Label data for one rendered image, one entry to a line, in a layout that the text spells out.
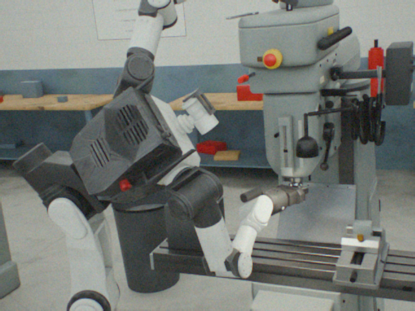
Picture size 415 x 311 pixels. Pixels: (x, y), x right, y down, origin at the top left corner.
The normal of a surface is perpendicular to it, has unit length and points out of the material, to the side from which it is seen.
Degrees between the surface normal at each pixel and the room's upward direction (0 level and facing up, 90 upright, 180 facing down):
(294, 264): 0
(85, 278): 90
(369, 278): 90
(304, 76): 90
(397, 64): 90
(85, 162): 74
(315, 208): 63
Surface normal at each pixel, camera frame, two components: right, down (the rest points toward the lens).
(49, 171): -0.08, 0.27
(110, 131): -0.57, 0.00
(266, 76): -0.36, 0.28
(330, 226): -0.31, -0.49
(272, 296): -0.08, -0.96
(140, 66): 0.33, -0.29
